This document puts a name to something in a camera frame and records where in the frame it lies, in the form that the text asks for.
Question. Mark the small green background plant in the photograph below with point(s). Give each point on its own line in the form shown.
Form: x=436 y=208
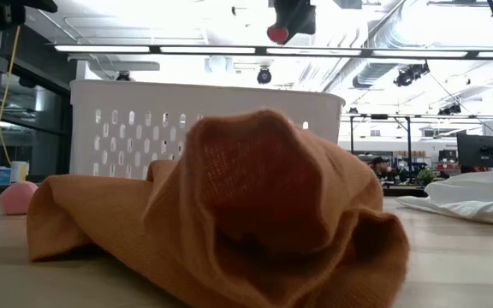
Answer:
x=425 y=176

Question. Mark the blue box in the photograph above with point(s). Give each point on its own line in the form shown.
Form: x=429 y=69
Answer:
x=0 y=176

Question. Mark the black ceiling spotlight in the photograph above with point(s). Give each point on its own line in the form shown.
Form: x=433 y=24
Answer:
x=409 y=75
x=449 y=110

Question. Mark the black metal stand frame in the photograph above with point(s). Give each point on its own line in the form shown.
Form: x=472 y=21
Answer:
x=379 y=116

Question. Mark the black ceiling dome camera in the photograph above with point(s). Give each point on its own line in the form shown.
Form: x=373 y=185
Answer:
x=122 y=76
x=264 y=75

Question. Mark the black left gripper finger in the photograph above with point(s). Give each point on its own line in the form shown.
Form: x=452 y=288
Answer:
x=41 y=5

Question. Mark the red toy cherry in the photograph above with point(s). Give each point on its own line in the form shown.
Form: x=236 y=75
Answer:
x=277 y=35

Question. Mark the black computer monitor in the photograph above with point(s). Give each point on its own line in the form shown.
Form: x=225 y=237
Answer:
x=481 y=150

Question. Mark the orange cloth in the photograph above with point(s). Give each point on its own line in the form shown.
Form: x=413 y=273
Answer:
x=251 y=192

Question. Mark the white tub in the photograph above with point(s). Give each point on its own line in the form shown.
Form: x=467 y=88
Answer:
x=19 y=171

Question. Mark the white perforated plastic basket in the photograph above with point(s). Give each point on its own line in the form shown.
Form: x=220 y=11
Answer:
x=122 y=98

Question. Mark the long ceiling light fixture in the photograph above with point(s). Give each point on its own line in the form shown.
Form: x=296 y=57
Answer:
x=208 y=49

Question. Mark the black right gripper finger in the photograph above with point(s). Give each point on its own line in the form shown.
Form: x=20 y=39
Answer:
x=310 y=19
x=291 y=17

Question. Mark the person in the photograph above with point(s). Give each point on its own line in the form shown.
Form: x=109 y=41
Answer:
x=379 y=164

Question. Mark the white folded cloth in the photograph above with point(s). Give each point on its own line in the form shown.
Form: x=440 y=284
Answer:
x=465 y=201

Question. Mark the pink toy fruit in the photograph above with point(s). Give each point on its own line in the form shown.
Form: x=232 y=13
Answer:
x=15 y=199

